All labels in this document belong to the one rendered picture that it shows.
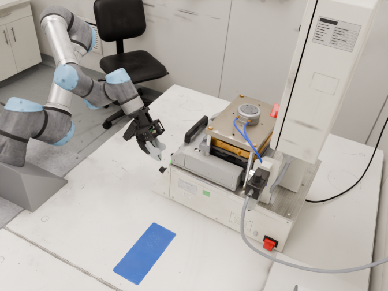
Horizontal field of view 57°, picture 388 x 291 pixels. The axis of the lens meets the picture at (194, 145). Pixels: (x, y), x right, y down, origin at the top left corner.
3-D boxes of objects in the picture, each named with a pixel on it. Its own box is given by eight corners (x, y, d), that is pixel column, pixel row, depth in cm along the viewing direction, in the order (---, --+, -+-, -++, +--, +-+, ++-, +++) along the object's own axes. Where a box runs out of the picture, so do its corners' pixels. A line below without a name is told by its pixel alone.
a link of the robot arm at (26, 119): (-11, 124, 128) (4, 89, 129) (23, 135, 138) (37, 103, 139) (4, 132, 121) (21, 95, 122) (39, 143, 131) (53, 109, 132)
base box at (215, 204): (308, 194, 145) (320, 162, 134) (277, 262, 119) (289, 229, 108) (193, 146, 164) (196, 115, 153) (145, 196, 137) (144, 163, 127)
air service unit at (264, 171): (267, 192, 112) (276, 156, 103) (249, 223, 102) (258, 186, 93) (251, 186, 114) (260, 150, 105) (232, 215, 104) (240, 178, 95)
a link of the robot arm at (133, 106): (116, 107, 126) (130, 97, 132) (122, 118, 128) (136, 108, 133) (129, 102, 121) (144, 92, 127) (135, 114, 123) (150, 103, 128)
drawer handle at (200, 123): (208, 124, 140) (208, 116, 137) (188, 144, 129) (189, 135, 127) (203, 122, 141) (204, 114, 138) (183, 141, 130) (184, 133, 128)
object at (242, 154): (275, 134, 130) (281, 112, 124) (252, 167, 114) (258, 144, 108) (232, 118, 136) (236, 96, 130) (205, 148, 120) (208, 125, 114)
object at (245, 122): (296, 136, 130) (306, 105, 122) (266, 186, 108) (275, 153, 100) (235, 114, 138) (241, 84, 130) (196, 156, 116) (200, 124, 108)
